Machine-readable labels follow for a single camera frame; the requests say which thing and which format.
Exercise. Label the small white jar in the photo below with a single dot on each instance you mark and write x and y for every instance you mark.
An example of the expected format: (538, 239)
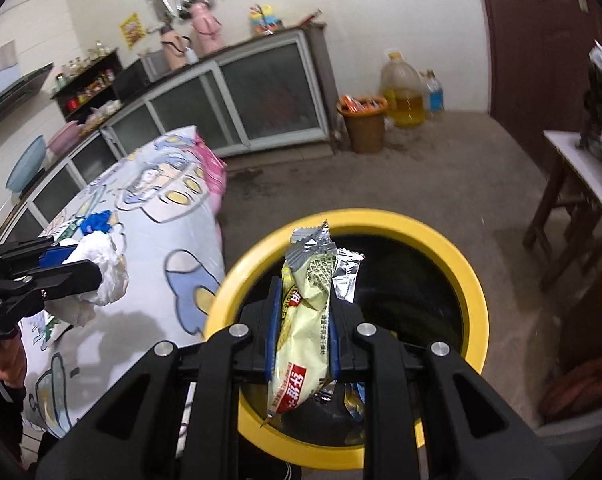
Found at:
(191, 56)

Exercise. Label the yellow rimmed black bin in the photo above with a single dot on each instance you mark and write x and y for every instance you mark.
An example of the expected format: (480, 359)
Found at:
(461, 280)

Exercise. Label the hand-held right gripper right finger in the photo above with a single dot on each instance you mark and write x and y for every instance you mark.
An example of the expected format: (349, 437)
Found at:
(334, 347)

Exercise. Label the dusty pink thermos flask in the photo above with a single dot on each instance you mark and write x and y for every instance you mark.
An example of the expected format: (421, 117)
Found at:
(173, 50)

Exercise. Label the grey box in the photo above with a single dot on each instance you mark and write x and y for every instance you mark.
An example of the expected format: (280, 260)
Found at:
(576, 437)

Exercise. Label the person's left hand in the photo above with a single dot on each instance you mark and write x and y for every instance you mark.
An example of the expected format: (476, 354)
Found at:
(7, 360)

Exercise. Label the blue cloth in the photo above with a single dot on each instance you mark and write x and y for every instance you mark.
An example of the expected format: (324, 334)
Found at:
(98, 222)

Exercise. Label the blue liquid plastic bottle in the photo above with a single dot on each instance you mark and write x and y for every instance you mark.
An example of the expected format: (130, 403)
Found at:
(435, 97)

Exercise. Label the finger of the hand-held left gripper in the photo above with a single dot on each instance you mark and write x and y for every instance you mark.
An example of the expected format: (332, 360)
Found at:
(66, 277)
(56, 255)

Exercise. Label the pink plastic basin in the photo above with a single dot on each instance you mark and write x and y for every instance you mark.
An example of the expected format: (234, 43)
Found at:
(63, 137)

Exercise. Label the yellow snack packet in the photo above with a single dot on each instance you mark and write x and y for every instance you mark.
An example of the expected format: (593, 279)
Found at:
(301, 300)

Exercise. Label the large cooking oil jug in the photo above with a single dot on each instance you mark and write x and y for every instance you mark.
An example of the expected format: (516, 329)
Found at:
(403, 95)

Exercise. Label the orange snack wrappers pile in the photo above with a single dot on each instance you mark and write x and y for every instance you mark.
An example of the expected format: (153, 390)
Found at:
(363, 105)

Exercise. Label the yellow wall poster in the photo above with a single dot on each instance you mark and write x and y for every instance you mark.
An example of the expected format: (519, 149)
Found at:
(132, 30)

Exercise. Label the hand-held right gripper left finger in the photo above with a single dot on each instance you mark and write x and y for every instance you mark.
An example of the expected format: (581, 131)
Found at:
(273, 327)

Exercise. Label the condiment bottles row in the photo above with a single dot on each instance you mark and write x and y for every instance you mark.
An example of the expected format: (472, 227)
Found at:
(88, 91)

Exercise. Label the reddish brown tubers pile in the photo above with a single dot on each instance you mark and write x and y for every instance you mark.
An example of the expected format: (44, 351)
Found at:
(573, 390)

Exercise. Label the blue plastic basin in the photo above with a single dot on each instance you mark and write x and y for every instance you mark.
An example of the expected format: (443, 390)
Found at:
(27, 162)

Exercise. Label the blue yellow wrapper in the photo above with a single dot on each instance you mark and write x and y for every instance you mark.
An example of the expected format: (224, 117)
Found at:
(355, 402)

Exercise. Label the brown plastic waste basket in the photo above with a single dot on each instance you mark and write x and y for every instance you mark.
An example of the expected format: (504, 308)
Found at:
(363, 132)

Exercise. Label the light pink thermos flask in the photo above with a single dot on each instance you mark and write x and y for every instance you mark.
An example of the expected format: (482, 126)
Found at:
(205, 30)

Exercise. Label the glass door kitchen cabinet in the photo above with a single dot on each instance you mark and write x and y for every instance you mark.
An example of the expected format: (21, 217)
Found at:
(261, 90)

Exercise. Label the pale bagged food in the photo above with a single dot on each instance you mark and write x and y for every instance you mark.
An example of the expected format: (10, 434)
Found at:
(98, 117)

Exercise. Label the steel range hood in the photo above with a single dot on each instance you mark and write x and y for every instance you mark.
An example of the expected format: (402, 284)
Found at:
(11, 85)

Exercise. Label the small silver sachet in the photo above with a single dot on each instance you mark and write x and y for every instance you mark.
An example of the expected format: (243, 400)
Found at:
(347, 275)

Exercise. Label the white tissue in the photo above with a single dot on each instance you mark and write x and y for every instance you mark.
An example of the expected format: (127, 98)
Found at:
(106, 265)

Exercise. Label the cartoon printed tablecloth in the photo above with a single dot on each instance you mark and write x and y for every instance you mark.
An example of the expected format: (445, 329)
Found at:
(146, 245)

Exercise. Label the dark wooden spice shelf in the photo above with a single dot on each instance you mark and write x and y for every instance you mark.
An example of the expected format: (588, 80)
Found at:
(93, 67)

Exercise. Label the dark red door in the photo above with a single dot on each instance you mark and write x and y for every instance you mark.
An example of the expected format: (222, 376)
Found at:
(531, 35)

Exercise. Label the black silver toaster oven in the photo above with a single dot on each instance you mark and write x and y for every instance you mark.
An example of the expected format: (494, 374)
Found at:
(136, 77)

